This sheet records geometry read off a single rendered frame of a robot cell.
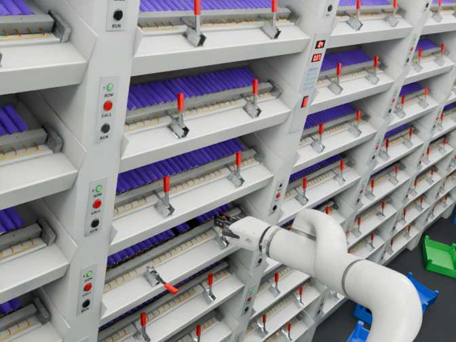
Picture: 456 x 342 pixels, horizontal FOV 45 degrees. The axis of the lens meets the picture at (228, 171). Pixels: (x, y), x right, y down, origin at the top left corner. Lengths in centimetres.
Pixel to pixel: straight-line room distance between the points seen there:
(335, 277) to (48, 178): 61
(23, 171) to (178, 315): 79
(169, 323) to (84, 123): 78
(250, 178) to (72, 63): 75
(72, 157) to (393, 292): 63
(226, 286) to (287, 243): 42
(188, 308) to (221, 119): 60
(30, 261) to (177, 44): 49
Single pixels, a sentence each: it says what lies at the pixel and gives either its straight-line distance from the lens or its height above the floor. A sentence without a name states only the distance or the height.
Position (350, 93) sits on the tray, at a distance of 182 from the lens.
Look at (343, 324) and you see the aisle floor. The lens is 303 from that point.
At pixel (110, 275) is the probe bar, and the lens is 134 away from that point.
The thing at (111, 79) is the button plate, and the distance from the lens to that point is 97.
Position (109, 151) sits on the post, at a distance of 104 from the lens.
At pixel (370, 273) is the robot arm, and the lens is 114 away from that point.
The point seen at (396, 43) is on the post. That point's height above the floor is 148.
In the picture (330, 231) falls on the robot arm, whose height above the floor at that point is 119.
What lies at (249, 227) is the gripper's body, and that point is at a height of 107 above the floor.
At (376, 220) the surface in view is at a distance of 285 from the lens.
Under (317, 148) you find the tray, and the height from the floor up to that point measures 117.
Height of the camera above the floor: 183
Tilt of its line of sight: 26 degrees down
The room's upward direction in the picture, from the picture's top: 13 degrees clockwise
